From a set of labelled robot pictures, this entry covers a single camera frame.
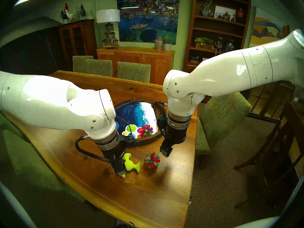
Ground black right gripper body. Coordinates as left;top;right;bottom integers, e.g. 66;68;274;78
163;128;190;147

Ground long left gripper finger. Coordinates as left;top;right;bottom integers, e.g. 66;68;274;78
113;159;127;177

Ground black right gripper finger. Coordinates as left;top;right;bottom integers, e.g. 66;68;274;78
159;145;173;158

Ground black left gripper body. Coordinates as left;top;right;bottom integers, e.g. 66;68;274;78
102;140;127;163

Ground lime green suction toy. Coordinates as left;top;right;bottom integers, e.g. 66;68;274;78
121;153;141;179

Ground multicolour spiky ball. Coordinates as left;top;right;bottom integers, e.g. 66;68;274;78
140;124;154;138
144;152;161;169

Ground white left robot shoulder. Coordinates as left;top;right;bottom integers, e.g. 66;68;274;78
0;181;37;228

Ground white right robot shoulder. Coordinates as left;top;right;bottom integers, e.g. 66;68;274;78
234;180;304;228

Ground round wooden ocean tray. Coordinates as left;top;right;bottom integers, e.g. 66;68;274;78
114;99;168;147

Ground white pop bubble toy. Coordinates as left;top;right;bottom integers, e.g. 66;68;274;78
122;124;143;138

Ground green upholstered chair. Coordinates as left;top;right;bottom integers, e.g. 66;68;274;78
2;129;86;202
117;62;151;83
86;59;113;77
196;92;252;169
72;56;94;73

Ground white pot with plant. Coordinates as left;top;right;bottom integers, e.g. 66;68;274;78
163;34;172;52

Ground light wooden sideboard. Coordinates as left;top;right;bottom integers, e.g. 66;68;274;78
96;47;175;86

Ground wooden succulent planter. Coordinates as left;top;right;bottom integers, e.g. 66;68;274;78
195;37;214;50

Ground metal frog figurine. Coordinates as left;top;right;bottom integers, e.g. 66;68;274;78
225;39;236;52
214;37;224;51

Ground tiered wooden plant stand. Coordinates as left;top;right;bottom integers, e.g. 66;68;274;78
102;22;120;49

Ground dark wooden chair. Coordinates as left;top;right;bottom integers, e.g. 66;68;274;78
234;100;304;209

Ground dark wooden glass-door cabinet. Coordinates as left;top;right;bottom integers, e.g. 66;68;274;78
59;19;98;71

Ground harbour town painting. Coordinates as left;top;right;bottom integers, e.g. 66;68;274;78
117;0;180;45

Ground dark wooden bookshelf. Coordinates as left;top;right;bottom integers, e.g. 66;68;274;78
183;0;255;74

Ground dark window blinds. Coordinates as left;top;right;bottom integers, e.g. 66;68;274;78
0;28;69;76

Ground colourful frog figurine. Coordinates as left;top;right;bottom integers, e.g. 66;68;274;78
200;0;213;17

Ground framed text sign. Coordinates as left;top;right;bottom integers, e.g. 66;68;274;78
214;5;237;19

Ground white lamp shade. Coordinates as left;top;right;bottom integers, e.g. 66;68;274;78
96;9;121;23

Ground abstract landscape painting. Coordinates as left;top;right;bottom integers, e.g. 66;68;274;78
249;7;291;48

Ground white rooster figurine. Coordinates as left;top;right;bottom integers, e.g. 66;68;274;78
64;3;80;20

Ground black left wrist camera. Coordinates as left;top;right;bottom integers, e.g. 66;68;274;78
120;134;136;147

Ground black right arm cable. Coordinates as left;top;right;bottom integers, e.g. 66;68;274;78
153;101;169;138

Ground thick braided left arm cable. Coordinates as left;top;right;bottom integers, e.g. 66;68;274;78
75;135;112;164

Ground thin left camera cable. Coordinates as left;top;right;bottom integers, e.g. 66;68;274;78
116;116;135;141

